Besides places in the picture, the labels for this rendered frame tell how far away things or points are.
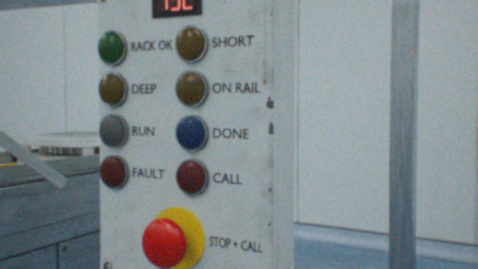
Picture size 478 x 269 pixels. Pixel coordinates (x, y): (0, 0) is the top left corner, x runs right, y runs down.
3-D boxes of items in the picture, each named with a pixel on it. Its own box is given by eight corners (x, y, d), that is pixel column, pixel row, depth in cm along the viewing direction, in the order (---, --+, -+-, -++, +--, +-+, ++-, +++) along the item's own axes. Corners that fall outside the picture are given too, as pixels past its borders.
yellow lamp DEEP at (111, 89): (121, 106, 50) (121, 73, 50) (96, 105, 51) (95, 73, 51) (127, 106, 51) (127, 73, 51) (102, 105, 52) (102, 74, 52)
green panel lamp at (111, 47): (120, 63, 50) (120, 30, 50) (95, 63, 51) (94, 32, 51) (127, 63, 51) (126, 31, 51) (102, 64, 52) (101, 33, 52)
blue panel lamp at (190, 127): (203, 150, 47) (203, 116, 47) (174, 149, 48) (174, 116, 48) (207, 150, 47) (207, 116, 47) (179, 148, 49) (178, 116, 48)
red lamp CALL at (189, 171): (203, 195, 47) (203, 162, 47) (174, 193, 48) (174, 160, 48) (208, 194, 48) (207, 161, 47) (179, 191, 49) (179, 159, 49)
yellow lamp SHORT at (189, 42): (203, 60, 46) (202, 24, 46) (173, 61, 48) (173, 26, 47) (207, 61, 47) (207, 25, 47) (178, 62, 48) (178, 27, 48)
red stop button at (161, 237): (178, 274, 46) (178, 222, 45) (136, 267, 47) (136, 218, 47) (208, 260, 50) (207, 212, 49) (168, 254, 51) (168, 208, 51)
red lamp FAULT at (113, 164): (122, 189, 51) (122, 157, 50) (97, 187, 52) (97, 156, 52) (128, 188, 51) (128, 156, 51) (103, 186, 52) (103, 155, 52)
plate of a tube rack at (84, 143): (89, 148, 146) (89, 140, 146) (16, 145, 157) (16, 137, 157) (147, 142, 168) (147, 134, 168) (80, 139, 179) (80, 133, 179)
